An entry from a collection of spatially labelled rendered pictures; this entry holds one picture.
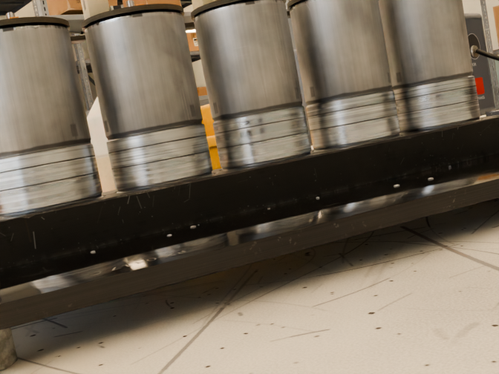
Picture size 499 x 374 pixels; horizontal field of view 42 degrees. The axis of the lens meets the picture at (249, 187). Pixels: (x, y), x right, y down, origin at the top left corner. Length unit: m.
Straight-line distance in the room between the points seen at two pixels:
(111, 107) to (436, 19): 0.09
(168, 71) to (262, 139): 0.03
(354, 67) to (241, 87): 0.03
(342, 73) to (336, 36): 0.01
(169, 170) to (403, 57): 0.08
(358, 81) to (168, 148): 0.05
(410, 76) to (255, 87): 0.05
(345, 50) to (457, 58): 0.03
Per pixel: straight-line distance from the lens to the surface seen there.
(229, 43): 0.16
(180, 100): 0.15
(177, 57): 0.16
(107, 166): 0.31
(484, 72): 0.62
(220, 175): 0.15
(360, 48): 0.17
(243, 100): 0.16
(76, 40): 0.18
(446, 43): 0.19
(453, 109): 0.19
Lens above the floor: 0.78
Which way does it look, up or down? 5 degrees down
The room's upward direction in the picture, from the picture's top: 11 degrees counter-clockwise
